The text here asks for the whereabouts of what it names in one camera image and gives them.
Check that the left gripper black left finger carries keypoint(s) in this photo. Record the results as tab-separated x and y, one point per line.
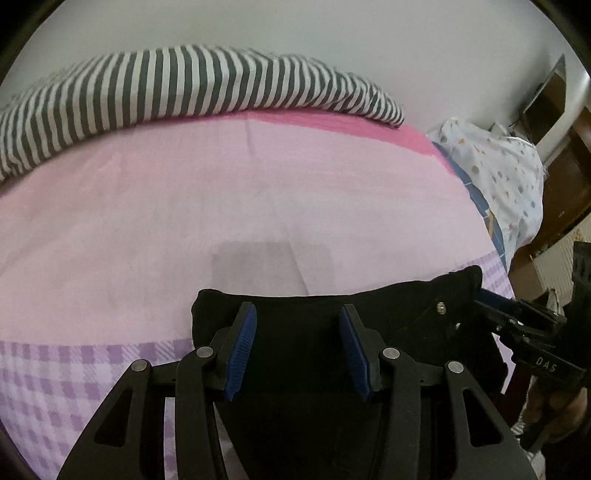
124	437

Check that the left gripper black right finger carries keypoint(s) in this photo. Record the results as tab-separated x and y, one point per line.
429	422

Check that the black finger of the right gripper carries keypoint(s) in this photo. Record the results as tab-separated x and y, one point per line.
530	318

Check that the black pants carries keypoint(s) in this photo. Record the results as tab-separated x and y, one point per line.
297	414

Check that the person's right hand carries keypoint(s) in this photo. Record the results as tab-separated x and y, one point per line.
554	412

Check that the white dotted pillow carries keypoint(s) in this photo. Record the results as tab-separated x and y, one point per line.
508	175

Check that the pink purple bed sheet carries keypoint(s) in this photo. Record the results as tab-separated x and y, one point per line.
105	247

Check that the striped grey white blanket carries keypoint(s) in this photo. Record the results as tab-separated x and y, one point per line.
120	90

